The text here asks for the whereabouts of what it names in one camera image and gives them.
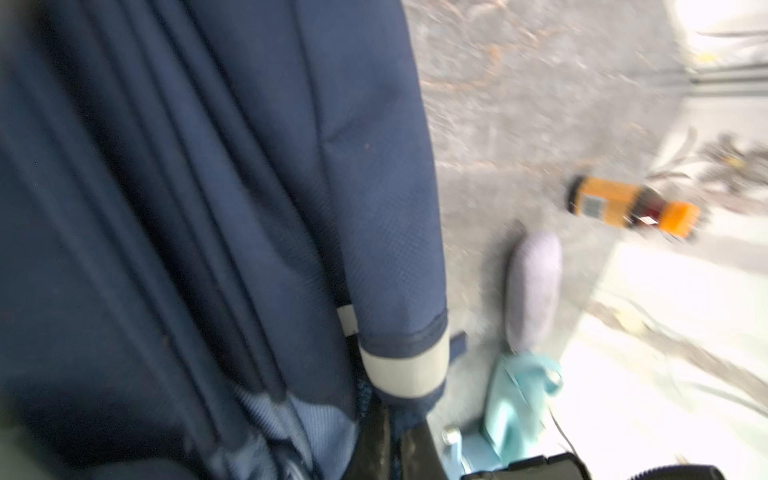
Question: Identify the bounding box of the purple cylindrical case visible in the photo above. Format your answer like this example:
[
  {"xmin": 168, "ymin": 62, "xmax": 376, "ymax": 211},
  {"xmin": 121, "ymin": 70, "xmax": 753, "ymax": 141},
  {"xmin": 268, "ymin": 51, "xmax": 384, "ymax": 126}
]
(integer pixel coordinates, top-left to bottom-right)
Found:
[{"xmin": 503, "ymin": 232, "xmax": 563, "ymax": 352}]

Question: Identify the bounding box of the navy blue student backpack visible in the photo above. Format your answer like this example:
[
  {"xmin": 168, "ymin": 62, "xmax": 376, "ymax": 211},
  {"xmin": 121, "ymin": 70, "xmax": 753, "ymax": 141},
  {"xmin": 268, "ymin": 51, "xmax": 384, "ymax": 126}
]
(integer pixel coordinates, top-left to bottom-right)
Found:
[{"xmin": 1, "ymin": 1, "xmax": 460, "ymax": 479}]

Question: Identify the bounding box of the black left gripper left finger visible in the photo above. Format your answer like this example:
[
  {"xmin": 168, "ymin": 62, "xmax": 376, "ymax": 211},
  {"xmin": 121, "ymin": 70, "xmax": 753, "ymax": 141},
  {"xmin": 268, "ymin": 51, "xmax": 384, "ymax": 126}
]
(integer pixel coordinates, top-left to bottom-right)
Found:
[{"xmin": 342, "ymin": 396, "xmax": 392, "ymax": 480}]

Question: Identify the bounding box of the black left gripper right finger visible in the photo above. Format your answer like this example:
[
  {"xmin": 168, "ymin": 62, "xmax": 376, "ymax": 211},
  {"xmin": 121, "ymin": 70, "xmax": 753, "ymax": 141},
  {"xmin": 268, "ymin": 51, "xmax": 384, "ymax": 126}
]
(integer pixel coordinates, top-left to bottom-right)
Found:
[{"xmin": 400, "ymin": 421, "xmax": 448, "ymax": 480}]

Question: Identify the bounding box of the light teal pencil pouch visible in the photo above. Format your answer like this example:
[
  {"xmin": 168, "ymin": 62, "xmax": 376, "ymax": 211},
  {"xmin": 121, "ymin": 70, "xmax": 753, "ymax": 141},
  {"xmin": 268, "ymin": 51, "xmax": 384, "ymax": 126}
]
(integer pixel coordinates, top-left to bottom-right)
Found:
[{"xmin": 480, "ymin": 351, "xmax": 563, "ymax": 464}]

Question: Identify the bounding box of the brown bottle with orange cap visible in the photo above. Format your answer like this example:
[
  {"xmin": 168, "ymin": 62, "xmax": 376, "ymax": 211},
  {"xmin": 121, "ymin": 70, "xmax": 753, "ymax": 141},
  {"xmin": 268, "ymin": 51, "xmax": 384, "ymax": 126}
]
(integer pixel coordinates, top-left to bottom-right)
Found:
[{"xmin": 566, "ymin": 175, "xmax": 703, "ymax": 240}]

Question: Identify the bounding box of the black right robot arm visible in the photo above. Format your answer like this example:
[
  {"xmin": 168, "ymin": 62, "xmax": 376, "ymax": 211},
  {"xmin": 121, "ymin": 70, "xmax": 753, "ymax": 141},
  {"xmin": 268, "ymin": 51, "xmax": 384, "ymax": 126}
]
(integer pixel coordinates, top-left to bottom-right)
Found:
[{"xmin": 461, "ymin": 452, "xmax": 725, "ymax": 480}]

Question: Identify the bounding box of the small light blue box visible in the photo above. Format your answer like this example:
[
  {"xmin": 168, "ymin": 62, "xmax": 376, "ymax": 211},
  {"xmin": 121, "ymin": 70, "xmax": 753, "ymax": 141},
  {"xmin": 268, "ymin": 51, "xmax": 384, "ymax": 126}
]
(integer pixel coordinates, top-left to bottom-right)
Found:
[{"xmin": 441, "ymin": 420, "xmax": 501, "ymax": 480}]

